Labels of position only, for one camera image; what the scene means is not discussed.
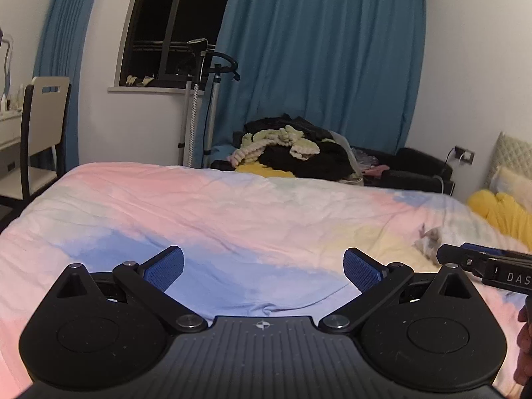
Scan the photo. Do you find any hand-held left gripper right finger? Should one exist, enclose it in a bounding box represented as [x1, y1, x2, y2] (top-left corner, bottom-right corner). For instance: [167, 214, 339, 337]
[318, 247, 475, 333]

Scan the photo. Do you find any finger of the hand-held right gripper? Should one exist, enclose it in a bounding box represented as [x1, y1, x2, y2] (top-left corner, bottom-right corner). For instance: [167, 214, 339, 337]
[436, 244, 492, 277]
[461, 243, 532, 258]

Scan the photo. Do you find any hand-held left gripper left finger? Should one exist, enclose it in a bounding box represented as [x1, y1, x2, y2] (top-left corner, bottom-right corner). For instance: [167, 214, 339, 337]
[52, 246, 208, 333]

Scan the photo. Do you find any pile of dark clothes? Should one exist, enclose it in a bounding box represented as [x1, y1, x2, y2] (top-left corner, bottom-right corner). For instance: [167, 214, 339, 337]
[233, 113, 364, 184]

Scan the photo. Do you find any person's right hand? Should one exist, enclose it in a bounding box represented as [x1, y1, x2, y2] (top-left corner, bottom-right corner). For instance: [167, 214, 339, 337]
[514, 307, 532, 385]

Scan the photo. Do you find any yellow plush toy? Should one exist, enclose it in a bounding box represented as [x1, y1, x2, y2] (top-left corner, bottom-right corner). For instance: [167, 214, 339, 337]
[467, 189, 532, 252]

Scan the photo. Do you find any pastel tie-dye blanket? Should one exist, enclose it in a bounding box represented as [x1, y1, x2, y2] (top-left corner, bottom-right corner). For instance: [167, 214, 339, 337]
[0, 162, 532, 397]

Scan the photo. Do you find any pale yellow pillow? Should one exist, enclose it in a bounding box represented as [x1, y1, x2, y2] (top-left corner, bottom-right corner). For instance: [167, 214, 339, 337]
[492, 165, 532, 208]

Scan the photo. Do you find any black sofa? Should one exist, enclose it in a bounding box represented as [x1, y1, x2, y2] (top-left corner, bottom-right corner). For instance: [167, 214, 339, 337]
[210, 145, 454, 194]

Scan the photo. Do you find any quilted beige headboard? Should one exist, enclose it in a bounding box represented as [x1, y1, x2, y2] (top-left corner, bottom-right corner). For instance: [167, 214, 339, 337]
[484, 131, 532, 192]

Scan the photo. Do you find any clear crumpled plastic bag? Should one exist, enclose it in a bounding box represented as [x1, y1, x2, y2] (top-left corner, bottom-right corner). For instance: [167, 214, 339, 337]
[353, 147, 380, 167]

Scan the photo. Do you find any light blue cloth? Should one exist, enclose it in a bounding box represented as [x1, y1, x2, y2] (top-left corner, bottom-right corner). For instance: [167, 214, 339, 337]
[210, 145, 234, 164]

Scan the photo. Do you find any yellow cloth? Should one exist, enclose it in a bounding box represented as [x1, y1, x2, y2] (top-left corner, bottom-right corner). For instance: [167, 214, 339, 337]
[235, 161, 298, 179]

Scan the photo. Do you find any garment steamer stand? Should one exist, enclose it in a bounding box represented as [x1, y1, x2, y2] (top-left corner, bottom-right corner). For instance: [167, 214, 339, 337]
[177, 38, 241, 169]

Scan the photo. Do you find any green fluffy garment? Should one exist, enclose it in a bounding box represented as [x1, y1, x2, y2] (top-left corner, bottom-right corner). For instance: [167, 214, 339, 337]
[228, 127, 321, 167]

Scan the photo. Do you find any beige black chair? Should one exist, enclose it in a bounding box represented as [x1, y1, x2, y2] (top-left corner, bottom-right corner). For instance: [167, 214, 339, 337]
[0, 76, 72, 208]

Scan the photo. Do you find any white dressing table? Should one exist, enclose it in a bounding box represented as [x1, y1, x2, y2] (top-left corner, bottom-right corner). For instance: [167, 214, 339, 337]
[0, 110, 59, 198]

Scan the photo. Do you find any wide blue curtain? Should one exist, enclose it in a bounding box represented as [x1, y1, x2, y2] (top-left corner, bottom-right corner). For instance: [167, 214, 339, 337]
[199, 0, 428, 167]

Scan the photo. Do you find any narrow blue curtain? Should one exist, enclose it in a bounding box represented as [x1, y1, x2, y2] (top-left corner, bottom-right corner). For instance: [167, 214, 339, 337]
[32, 0, 104, 171]

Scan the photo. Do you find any dark framed window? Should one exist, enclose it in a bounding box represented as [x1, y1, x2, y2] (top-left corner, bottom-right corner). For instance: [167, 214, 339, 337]
[108, 0, 237, 94]

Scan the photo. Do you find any white charger cable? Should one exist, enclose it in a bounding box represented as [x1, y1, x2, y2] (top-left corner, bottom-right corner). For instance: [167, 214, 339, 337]
[432, 147, 460, 194]

